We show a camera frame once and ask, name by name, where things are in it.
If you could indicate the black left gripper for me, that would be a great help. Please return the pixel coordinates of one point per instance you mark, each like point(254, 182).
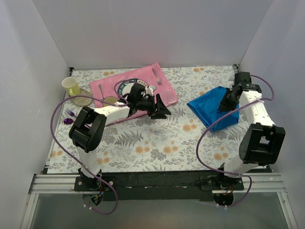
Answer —
point(156, 106)

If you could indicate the pink satin placemat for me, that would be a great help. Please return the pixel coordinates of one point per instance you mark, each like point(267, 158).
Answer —
point(165, 90)

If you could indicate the blue cloth napkin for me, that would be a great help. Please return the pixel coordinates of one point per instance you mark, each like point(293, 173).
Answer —
point(205, 108)

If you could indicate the purple plastic fork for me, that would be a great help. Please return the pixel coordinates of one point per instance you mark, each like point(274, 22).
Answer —
point(70, 113)

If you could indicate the aluminium front frame rail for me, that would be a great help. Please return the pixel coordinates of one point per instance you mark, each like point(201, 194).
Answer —
point(64, 184)

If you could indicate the purple plastic spoon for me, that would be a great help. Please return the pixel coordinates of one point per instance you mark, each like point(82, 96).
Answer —
point(68, 121)

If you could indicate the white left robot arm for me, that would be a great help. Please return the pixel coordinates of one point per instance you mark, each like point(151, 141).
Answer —
point(87, 130)

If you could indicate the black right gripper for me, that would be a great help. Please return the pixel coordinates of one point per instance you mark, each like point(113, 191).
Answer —
point(228, 98)

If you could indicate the white plate green rim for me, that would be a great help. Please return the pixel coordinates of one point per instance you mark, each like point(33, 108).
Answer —
point(125, 87)

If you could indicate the round speckled coaster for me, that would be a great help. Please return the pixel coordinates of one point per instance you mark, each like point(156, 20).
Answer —
point(82, 101)

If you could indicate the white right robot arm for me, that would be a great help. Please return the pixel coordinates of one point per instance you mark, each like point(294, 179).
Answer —
point(263, 140)

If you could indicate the yellow mug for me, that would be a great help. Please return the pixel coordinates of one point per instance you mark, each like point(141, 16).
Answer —
point(71, 86)

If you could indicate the silver spoon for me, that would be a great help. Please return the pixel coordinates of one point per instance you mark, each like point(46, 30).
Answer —
point(100, 88)

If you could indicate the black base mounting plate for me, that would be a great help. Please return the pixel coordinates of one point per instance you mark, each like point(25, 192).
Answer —
point(197, 184)

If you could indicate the silver fork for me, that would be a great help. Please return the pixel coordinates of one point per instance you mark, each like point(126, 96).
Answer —
point(156, 75)

